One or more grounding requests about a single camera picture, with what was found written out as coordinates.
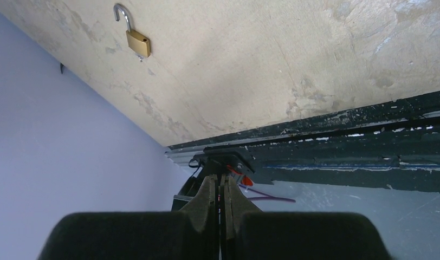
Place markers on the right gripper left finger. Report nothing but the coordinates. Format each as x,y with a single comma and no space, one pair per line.
203,213

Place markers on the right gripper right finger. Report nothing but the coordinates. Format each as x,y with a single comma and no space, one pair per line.
233,206

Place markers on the brass padlock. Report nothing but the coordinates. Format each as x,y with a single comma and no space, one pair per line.
139,43

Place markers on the aluminium frame rail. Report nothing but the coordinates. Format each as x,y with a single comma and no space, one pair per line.
183,156

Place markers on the black mounting base plate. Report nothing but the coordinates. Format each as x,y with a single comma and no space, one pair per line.
392,145

